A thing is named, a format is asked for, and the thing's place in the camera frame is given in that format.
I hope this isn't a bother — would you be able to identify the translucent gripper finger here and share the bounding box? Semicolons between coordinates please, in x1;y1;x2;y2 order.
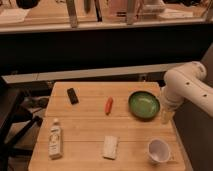
161;108;174;124

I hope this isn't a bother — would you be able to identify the white plastic bottle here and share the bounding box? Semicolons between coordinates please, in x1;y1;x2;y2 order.
48;118;63;159

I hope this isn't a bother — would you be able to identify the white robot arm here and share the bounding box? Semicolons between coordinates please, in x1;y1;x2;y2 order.
159;61;213;124

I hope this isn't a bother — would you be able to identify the green ceramic bowl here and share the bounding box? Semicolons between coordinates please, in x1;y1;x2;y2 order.
128;91;160;120

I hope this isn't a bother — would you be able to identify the white plastic cup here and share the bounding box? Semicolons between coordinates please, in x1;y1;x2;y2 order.
147;139;171;164

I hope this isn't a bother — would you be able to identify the orange carrot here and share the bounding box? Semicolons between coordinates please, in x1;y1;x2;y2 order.
105;97;113;115

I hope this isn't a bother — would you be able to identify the white sponge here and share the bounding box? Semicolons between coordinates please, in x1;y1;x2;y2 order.
103;136;119;160

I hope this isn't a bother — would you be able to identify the black rectangular block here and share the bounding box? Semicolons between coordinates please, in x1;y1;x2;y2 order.
67;88;79;104

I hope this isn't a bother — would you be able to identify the black chair frame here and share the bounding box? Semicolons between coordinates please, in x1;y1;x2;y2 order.
0;76;43;171

